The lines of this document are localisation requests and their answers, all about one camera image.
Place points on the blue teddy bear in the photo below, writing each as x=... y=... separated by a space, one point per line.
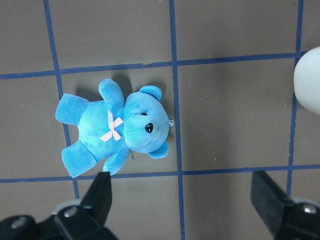
x=111 y=128

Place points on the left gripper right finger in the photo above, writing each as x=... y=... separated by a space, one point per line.
x=286 y=218

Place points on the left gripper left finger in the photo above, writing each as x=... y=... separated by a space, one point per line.
x=83 y=221

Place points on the white trash can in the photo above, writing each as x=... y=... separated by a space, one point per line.
x=306 y=80

